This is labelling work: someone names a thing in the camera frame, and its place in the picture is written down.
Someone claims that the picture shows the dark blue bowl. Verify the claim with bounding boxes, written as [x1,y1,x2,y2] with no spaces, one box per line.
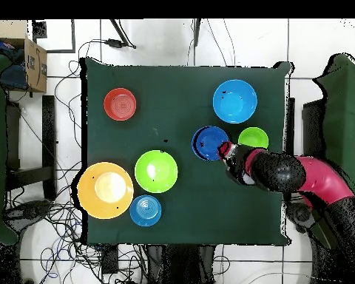
[191,125,231,162]

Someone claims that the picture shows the small green ribbed bowl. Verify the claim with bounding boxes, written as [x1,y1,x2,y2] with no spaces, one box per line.
[237,126,269,149]

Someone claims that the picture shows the large light blue bowl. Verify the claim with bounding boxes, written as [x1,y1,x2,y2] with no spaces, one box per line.
[212,78,258,124]

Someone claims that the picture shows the large green bowl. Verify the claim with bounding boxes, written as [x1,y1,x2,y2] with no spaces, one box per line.
[134,149,179,194]

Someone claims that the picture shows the dark green tablecloth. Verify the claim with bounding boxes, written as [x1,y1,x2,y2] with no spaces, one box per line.
[81,57,294,246]

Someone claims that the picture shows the small light blue bowl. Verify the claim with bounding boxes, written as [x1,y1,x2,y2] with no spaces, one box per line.
[129,194,163,228]

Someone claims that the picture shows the red plastic bowl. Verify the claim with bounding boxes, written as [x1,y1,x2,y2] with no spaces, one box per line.
[103,87,138,122]

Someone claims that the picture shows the large yellow bowl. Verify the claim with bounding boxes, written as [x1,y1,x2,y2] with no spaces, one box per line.
[77,161,135,220]

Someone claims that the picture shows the black power adapter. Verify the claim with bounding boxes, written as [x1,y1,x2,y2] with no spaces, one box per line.
[104,38,137,50]

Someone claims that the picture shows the cardboard box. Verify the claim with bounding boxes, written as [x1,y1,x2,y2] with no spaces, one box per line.
[0,19,48,93]

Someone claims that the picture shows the dark blue bag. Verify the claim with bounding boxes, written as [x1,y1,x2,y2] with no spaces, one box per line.
[0,35,29,91]

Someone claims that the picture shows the tangled floor cables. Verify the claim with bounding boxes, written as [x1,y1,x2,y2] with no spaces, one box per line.
[5,39,149,284]

